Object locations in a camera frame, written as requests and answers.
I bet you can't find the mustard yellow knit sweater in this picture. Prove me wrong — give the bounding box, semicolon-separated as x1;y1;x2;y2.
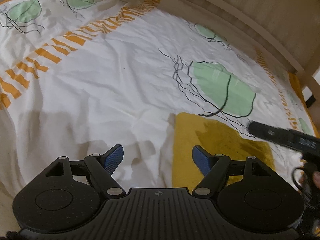
172;113;276;191

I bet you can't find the person's right hand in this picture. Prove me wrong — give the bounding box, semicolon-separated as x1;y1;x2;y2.
299;171;320;189

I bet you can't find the white patterned duvet cover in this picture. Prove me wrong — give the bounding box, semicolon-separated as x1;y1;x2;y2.
1;0;317;233

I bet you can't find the light wooden bed frame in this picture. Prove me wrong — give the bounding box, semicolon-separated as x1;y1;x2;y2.
0;0;320;106

